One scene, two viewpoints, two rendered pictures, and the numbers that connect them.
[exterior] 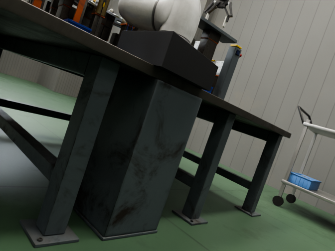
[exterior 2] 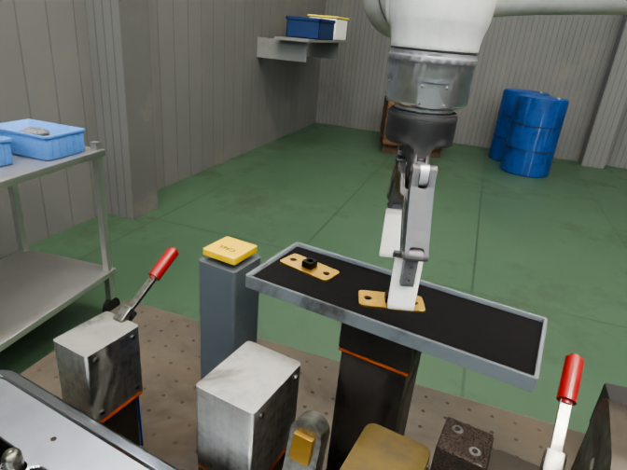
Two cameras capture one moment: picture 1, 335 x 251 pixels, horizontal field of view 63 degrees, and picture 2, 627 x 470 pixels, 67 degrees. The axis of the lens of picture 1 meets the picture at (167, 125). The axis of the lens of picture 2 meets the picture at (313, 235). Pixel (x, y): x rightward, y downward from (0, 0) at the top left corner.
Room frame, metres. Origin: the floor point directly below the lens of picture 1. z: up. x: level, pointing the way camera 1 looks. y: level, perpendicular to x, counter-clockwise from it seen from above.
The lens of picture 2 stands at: (2.19, 0.37, 1.48)
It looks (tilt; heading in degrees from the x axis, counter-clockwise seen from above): 23 degrees down; 245
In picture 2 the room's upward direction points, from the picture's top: 5 degrees clockwise
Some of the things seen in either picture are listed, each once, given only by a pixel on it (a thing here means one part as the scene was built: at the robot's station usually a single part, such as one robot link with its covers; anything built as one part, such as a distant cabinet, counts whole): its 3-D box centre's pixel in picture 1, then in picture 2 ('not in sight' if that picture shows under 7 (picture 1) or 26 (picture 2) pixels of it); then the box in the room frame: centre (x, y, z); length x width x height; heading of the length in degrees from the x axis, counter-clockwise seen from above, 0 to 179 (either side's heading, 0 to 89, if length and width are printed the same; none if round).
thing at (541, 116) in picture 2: not in sight; (525, 130); (-2.98, -4.31, 0.48); 1.24 x 0.76 x 0.95; 47
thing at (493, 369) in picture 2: (213, 30); (390, 301); (1.86, -0.08, 1.16); 0.37 x 0.14 x 0.02; 128
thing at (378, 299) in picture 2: not in sight; (391, 297); (1.86, -0.07, 1.17); 0.08 x 0.04 x 0.01; 153
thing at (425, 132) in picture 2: (222, 1); (416, 148); (1.86, -0.07, 1.36); 0.08 x 0.07 x 0.09; 63
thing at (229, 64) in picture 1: (225, 77); (228, 372); (2.02, -0.28, 0.92); 0.08 x 0.08 x 0.44; 38
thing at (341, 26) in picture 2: not in sight; (327, 27); (-0.72, -5.90, 1.50); 0.50 x 0.42 x 0.28; 47
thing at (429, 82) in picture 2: not in sight; (428, 80); (1.87, -0.07, 1.43); 0.09 x 0.09 x 0.06
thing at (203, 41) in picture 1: (201, 63); (368, 435); (1.86, -0.08, 0.92); 0.10 x 0.08 x 0.45; 128
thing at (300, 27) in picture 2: not in sight; (311, 28); (-0.28, -5.42, 1.47); 0.58 x 0.43 x 0.23; 47
